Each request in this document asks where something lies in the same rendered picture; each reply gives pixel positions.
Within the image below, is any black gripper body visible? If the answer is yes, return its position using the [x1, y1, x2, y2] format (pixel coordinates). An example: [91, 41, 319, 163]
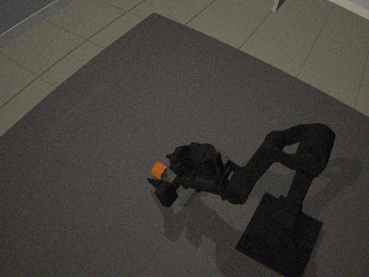
[155, 142, 202, 207]

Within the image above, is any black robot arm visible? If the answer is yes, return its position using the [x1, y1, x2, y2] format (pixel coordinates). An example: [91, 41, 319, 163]
[170, 123, 336, 252]

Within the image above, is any orange block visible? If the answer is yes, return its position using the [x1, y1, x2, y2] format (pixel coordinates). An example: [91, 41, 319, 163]
[151, 162, 167, 179]

